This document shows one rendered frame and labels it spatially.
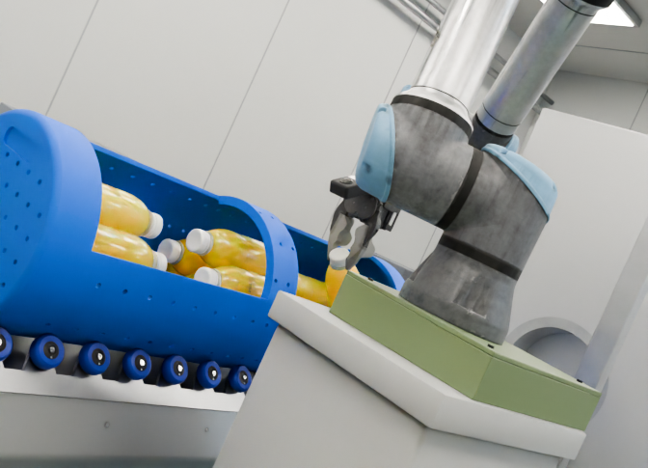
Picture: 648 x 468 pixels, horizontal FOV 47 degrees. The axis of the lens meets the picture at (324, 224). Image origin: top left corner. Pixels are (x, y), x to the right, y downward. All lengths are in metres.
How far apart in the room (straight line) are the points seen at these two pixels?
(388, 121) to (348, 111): 4.72
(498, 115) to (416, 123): 0.35
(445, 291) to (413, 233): 5.49
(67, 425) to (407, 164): 0.56
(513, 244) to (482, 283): 0.06
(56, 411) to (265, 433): 0.27
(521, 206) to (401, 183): 0.15
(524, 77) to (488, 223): 0.36
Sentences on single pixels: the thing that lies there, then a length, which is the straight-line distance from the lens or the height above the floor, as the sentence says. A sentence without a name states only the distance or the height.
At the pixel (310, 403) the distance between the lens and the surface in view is 0.95.
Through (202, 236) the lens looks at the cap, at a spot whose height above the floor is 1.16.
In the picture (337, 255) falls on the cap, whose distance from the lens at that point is 1.41.
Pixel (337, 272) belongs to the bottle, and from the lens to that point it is 1.41.
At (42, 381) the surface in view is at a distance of 1.04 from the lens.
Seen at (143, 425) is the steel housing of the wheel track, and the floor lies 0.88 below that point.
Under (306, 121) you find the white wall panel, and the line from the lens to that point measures 5.46.
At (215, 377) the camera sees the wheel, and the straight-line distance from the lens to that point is 1.23.
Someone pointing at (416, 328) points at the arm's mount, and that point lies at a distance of 0.93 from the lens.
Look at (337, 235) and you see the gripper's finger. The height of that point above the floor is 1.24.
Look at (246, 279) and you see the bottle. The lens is 1.22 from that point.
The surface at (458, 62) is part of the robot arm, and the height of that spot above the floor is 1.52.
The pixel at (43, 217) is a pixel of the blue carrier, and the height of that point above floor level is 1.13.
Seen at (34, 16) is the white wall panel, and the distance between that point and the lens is 4.56.
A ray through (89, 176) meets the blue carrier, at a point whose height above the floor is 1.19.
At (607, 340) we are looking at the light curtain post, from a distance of 1.98.
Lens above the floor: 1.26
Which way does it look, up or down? level
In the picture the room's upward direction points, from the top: 25 degrees clockwise
